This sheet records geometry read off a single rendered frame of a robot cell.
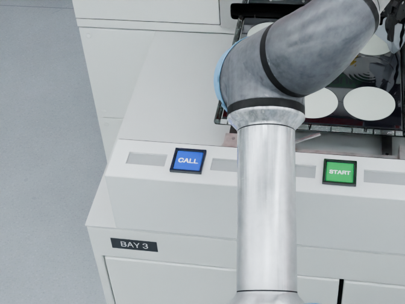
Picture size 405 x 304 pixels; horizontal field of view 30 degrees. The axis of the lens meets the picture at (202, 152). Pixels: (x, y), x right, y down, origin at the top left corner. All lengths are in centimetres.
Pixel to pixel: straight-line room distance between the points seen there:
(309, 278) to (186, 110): 46
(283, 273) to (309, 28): 33
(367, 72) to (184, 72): 42
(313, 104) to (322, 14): 50
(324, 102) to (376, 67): 16
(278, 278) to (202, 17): 92
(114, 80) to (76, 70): 117
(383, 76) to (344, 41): 56
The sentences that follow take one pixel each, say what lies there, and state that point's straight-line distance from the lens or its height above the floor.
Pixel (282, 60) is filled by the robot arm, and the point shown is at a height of 125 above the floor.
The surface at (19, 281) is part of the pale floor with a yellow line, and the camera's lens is 245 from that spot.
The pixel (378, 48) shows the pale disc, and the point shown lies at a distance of 167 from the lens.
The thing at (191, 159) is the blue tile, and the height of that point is 96.
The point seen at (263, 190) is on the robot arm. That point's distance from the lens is 106.
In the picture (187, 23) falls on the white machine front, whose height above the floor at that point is 84.
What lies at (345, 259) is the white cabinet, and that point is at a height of 79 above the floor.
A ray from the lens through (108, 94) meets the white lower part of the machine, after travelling 205.
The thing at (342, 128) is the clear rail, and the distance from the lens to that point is 146.
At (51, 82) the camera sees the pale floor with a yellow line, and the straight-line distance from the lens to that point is 314.
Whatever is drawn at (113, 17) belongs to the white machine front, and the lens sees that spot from 189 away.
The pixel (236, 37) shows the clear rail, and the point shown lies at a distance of 169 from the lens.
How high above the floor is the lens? 189
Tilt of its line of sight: 44 degrees down
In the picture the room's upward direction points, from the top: 5 degrees counter-clockwise
